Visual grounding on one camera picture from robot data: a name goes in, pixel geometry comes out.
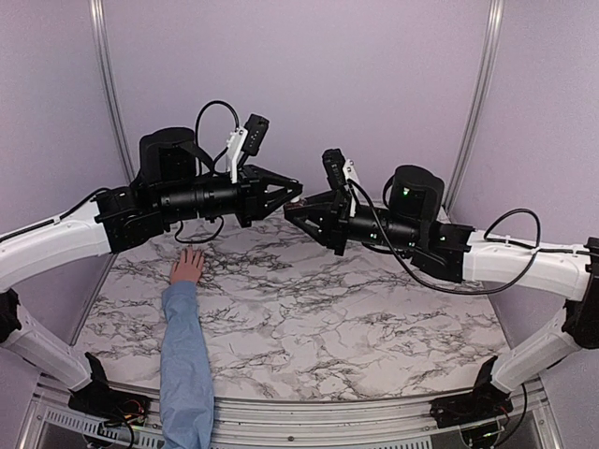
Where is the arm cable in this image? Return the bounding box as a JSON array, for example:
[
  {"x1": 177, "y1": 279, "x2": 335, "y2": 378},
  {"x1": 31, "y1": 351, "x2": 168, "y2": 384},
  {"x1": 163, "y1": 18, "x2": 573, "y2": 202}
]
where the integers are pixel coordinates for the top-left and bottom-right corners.
[
  {"x1": 173, "y1": 100, "x2": 242, "y2": 244},
  {"x1": 348, "y1": 180, "x2": 591, "y2": 295}
]

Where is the blue sleeved forearm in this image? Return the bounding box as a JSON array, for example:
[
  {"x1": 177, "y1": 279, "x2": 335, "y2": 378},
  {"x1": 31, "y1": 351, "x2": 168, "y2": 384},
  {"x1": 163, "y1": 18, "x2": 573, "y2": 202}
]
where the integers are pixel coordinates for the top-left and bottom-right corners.
[{"x1": 160, "y1": 281, "x2": 214, "y2": 448}]

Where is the front aluminium rail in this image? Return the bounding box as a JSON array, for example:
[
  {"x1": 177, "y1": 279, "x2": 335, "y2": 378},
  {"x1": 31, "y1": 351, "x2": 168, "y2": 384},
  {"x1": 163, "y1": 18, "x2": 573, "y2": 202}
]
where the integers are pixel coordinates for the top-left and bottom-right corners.
[{"x1": 15, "y1": 375, "x2": 563, "y2": 448}]

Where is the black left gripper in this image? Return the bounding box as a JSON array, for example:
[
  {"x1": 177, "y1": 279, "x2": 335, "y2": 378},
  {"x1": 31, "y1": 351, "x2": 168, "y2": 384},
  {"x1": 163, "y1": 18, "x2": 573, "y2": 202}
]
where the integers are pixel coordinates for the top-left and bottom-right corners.
[{"x1": 158, "y1": 164, "x2": 302, "y2": 227}]

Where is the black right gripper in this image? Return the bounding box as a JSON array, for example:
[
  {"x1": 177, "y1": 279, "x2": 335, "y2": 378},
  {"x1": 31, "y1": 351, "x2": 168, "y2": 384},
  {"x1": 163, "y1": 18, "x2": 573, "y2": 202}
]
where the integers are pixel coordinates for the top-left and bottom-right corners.
[{"x1": 286, "y1": 188, "x2": 422, "y2": 254}]

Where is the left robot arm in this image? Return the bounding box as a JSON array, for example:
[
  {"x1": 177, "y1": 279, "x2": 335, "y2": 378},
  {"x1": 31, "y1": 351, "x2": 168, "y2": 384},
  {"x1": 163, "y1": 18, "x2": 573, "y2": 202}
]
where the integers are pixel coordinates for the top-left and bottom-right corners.
[{"x1": 1, "y1": 123, "x2": 302, "y2": 417}]

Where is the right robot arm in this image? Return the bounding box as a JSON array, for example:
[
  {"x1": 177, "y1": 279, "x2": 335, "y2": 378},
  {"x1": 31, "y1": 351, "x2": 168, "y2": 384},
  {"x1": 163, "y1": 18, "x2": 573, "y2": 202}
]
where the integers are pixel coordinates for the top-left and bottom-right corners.
[{"x1": 284, "y1": 163, "x2": 598, "y2": 428}]

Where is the right aluminium frame post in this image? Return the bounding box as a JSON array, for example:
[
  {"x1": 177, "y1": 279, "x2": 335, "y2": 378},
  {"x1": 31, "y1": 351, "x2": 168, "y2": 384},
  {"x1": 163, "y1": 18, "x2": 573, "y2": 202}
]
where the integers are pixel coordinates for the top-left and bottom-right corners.
[{"x1": 443, "y1": 0, "x2": 504, "y2": 214}]

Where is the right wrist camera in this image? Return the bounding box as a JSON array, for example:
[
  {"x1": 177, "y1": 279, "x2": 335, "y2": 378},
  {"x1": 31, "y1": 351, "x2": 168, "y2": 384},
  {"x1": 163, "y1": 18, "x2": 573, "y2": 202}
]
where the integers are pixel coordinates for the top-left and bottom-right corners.
[{"x1": 322, "y1": 149, "x2": 355, "y2": 201}]

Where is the red nail polish bottle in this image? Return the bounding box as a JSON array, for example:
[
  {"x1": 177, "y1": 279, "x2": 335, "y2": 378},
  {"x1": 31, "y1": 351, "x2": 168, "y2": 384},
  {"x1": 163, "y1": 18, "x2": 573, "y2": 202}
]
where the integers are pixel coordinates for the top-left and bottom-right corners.
[{"x1": 285, "y1": 198, "x2": 305, "y2": 209}]

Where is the mannequin hand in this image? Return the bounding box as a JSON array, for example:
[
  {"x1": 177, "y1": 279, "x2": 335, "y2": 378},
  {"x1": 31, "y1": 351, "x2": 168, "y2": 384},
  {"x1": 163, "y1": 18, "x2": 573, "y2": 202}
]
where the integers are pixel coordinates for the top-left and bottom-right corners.
[{"x1": 169, "y1": 247, "x2": 204, "y2": 284}]

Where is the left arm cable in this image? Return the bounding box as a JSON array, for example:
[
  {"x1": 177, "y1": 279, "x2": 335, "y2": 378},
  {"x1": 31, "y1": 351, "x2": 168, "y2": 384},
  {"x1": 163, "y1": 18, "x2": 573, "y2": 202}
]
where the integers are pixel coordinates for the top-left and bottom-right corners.
[{"x1": 173, "y1": 100, "x2": 242, "y2": 244}]

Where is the aluminium frame post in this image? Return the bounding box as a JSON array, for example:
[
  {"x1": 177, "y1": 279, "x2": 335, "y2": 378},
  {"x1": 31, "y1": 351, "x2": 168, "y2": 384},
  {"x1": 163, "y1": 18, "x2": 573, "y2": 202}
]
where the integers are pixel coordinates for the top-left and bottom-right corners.
[
  {"x1": 89, "y1": 0, "x2": 135, "y2": 182},
  {"x1": 443, "y1": 0, "x2": 504, "y2": 214}
]

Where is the left aluminium frame post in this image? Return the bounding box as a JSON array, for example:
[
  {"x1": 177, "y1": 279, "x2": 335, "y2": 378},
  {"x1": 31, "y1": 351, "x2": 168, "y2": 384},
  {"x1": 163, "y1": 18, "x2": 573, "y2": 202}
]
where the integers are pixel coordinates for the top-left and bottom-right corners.
[{"x1": 89, "y1": 0, "x2": 135, "y2": 182}]

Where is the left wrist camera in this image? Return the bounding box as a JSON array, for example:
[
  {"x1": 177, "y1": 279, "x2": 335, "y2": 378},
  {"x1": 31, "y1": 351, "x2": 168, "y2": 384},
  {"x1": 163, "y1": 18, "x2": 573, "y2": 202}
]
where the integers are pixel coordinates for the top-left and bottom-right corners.
[{"x1": 226, "y1": 114, "x2": 270, "y2": 183}]

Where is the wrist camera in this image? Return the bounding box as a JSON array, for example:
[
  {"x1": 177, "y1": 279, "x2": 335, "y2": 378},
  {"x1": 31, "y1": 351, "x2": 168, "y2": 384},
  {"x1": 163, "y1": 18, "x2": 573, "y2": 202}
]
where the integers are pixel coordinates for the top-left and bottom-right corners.
[
  {"x1": 322, "y1": 149, "x2": 355, "y2": 201},
  {"x1": 226, "y1": 114, "x2": 270, "y2": 183}
]

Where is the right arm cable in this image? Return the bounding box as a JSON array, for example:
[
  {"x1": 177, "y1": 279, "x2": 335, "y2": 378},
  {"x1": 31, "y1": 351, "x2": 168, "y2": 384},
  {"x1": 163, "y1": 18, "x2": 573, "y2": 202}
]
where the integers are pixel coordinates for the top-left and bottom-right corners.
[{"x1": 348, "y1": 180, "x2": 591, "y2": 295}]

